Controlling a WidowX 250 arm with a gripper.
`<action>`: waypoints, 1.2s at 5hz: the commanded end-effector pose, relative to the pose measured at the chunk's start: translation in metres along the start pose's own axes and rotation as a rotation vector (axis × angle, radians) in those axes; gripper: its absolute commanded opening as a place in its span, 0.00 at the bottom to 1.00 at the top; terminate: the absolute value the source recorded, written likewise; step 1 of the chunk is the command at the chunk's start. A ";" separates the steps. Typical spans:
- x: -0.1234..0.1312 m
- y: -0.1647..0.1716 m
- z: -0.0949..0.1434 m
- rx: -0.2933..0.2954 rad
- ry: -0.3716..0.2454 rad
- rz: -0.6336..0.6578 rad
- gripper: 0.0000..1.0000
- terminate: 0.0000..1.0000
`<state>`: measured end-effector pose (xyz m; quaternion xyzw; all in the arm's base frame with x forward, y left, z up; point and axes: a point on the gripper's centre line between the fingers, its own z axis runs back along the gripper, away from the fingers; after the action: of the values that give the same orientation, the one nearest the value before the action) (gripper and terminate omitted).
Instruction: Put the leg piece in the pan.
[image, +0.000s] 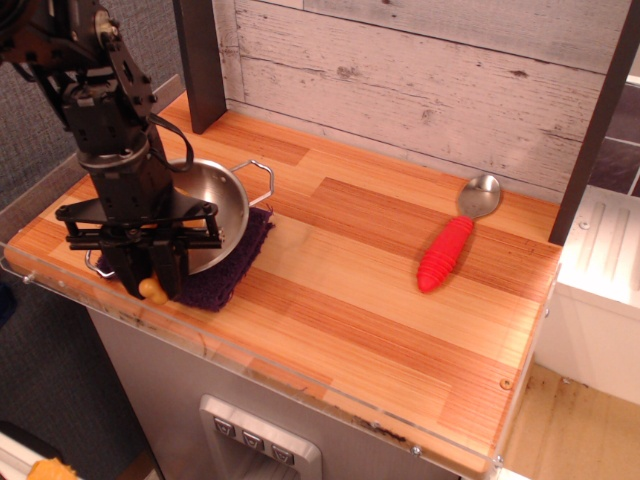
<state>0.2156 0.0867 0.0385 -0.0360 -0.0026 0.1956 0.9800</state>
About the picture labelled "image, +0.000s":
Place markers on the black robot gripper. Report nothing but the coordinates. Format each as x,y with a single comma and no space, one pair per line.
137,203

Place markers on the small steel two-handled pan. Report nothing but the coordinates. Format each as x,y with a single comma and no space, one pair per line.
220,185

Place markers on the tan toy chicken leg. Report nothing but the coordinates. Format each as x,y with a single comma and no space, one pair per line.
186,222

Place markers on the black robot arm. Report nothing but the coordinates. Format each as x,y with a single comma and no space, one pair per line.
74,52

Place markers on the clear acrylic table guard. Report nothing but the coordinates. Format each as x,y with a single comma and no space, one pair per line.
330,313

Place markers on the purple folded cloth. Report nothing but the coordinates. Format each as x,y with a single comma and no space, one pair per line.
213,288

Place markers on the grey toy fridge cabinet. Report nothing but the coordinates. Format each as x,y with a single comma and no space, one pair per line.
165,383

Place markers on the silver dispenser button panel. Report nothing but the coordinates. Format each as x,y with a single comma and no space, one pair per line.
245,446

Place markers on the orange object bottom left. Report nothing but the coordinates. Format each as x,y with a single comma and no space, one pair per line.
51,469

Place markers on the white toy sink unit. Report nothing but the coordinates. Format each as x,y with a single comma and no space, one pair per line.
591,330

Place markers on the red-handled metal spoon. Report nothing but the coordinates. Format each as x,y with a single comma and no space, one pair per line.
478,198

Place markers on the dark right shelf post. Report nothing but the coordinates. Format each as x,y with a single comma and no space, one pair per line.
610,94

